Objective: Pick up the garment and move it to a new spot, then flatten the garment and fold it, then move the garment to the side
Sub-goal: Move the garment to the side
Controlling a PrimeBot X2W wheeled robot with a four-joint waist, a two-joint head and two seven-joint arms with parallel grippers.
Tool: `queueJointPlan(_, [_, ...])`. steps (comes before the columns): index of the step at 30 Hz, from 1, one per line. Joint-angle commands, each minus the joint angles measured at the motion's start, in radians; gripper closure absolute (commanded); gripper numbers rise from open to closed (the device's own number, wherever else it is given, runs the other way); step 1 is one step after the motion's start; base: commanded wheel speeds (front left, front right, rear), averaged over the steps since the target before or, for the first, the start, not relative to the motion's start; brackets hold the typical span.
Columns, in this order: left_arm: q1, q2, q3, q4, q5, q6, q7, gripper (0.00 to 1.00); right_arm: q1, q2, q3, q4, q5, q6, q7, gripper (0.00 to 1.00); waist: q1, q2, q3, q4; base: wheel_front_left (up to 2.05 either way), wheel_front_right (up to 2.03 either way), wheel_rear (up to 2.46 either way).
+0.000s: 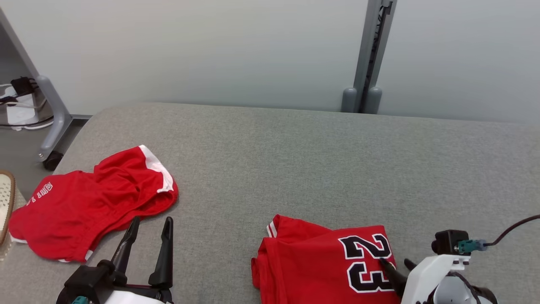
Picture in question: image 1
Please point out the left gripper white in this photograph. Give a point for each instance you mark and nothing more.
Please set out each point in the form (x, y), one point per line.
(139, 297)

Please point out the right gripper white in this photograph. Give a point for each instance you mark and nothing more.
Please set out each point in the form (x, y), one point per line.
(426, 278)

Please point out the red shorts white side stripe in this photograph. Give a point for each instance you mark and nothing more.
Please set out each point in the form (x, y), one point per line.
(84, 211)

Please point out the red white number 23 jersey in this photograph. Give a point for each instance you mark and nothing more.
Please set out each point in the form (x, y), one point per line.
(303, 261)

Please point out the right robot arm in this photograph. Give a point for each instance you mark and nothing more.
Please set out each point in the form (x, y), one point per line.
(451, 293)

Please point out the black caster wheel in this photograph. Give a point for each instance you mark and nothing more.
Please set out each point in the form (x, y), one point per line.
(53, 161)

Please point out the cream perforated basket brown rim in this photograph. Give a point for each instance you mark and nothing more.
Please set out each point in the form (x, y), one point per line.
(5, 198)

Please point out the white power strip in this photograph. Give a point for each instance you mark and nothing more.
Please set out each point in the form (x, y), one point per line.
(23, 112)

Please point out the black power plug adapter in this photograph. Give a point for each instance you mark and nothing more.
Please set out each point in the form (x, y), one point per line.
(23, 85)

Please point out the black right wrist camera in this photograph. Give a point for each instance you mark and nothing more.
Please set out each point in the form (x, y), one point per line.
(447, 241)

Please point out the grey curved metal frame leg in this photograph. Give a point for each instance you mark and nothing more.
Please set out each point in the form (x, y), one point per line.
(55, 118)

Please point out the grey rounded post foot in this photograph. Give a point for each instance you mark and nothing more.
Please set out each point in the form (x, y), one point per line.
(349, 101)
(373, 101)

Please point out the grey vertical partition post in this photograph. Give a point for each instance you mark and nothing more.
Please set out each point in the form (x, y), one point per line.
(365, 42)

